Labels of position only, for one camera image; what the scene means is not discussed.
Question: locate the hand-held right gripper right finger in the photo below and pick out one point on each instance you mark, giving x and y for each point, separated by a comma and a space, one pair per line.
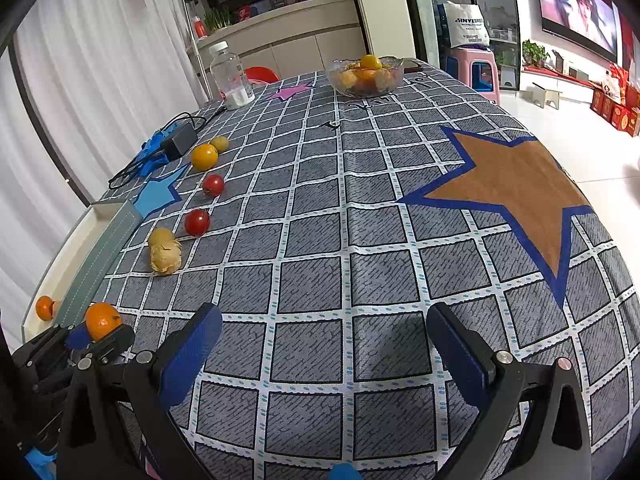
457, 355

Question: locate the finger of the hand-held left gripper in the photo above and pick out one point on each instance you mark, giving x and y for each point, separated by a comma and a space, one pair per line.
117, 339
50, 341

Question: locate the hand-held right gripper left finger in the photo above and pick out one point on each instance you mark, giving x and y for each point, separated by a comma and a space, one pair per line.
192, 355

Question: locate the orange tangerine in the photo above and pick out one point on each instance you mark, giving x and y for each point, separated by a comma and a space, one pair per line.
44, 307
102, 320

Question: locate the husked physalis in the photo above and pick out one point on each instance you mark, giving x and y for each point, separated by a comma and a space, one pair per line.
166, 260

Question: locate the white shallow tray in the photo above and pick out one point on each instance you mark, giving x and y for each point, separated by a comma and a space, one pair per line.
107, 240

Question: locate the red tomato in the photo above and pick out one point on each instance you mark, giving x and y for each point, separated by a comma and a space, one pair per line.
213, 185
197, 222

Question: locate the yellow-orange persimmon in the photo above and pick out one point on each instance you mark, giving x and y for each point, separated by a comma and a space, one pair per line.
204, 156

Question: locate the person's left hand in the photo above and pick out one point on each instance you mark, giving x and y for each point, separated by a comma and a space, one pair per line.
40, 462

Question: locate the person's right hand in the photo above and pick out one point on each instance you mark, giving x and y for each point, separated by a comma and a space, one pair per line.
342, 472

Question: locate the grey checked star tablecloth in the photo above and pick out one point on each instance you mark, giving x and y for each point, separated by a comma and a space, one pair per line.
350, 240

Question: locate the small yellow-green citrus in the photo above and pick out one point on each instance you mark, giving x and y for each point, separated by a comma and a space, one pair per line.
219, 143

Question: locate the white curtain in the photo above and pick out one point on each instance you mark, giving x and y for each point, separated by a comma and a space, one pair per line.
100, 85

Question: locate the small white bench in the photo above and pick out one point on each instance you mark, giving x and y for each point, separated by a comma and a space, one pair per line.
542, 94

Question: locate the blue plastic stool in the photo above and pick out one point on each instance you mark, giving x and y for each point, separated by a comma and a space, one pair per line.
481, 77

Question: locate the clear plastic bottle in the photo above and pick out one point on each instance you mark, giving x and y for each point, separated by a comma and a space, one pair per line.
230, 75

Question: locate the clear glass bowl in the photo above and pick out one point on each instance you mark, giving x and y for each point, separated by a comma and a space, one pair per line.
350, 92

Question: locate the red plastic stool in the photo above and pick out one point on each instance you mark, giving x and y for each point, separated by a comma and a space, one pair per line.
262, 74

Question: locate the dark smartphone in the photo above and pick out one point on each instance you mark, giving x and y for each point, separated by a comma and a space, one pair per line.
414, 65

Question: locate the stack of red gift boxes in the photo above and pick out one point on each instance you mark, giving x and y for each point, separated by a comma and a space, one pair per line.
617, 107

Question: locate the pink plastic stool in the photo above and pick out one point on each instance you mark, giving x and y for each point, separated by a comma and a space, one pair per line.
472, 55

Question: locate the round orange with stem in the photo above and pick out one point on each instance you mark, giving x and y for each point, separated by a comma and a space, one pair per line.
371, 62

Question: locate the white pole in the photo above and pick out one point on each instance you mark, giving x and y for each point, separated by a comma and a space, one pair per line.
192, 40

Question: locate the small potted plant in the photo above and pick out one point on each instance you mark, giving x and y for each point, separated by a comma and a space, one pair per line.
534, 52

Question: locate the red bottle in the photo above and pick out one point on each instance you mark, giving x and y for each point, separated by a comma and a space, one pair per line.
199, 27

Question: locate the white shopping bag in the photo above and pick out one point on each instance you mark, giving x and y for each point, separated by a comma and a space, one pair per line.
465, 25

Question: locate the white counter cabinet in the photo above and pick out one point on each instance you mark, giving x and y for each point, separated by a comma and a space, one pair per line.
300, 40

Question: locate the potted green grass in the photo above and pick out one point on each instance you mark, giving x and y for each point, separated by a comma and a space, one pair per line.
217, 19

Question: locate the wall television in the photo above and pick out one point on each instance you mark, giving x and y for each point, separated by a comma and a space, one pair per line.
575, 5

